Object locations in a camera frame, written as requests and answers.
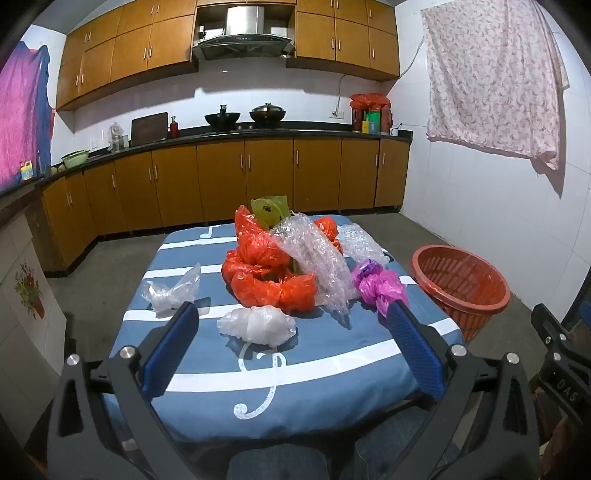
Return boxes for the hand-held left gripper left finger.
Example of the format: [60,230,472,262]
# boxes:
[46,302,199,480]

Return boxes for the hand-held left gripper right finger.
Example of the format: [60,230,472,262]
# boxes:
[387,300,541,480]

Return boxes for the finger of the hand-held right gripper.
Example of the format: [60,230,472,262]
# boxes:
[531,302,575,356]

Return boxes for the clear plastic bag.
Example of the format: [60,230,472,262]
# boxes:
[141,263,202,318]

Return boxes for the red plastic basket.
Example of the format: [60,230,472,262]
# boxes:
[410,244,511,344]

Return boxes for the purple plastic bag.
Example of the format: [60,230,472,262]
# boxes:
[352,258,409,318]

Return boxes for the white plastic bag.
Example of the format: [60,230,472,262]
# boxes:
[217,305,296,347]

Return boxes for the large orange plastic bag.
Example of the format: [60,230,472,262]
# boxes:
[222,231,319,311]

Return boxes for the small bubble wrap sheet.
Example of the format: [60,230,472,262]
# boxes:
[336,223,389,268]

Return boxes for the large bubble wrap sheet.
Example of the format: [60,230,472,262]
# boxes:
[270,213,358,315]

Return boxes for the olive paw print plastic bag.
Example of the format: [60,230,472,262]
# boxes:
[250,196,293,230]

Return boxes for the blue striped tablecloth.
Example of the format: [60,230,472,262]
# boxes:
[104,215,465,444]

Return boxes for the person's right leg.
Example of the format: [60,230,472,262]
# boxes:
[355,406,462,480]

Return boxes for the person's leg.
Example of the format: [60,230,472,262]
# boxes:
[228,443,329,480]
[355,406,462,480]

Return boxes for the person's left leg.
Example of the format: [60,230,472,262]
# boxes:
[228,443,329,480]

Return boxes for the wooden lower cabinets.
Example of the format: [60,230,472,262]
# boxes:
[41,136,411,278]

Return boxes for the wooden cabinets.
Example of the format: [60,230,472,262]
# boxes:
[41,136,411,278]
[56,0,400,112]

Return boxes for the jar with plastic cover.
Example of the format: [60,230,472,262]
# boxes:
[108,122,127,153]

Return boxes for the brown cutting board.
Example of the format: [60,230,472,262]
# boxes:
[130,112,169,147]

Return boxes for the black wok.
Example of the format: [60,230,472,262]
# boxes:
[204,105,242,129]

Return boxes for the black kitchen countertop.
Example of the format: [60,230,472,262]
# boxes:
[0,121,413,195]

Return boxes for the pink floral hanging cloth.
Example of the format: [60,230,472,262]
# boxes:
[420,2,571,171]

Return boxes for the red bag on containers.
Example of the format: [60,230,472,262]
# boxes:
[350,93,392,134]

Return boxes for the black pot with lid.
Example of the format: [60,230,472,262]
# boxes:
[249,103,287,127]

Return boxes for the pink and blue hanging cloth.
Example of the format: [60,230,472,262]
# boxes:
[0,41,56,190]

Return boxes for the wooden upper cabinets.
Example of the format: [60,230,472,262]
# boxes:
[56,0,400,112]

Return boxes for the steel range hood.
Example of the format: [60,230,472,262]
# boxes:
[191,6,295,61]

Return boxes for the white power cable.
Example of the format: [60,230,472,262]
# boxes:
[335,74,352,114]

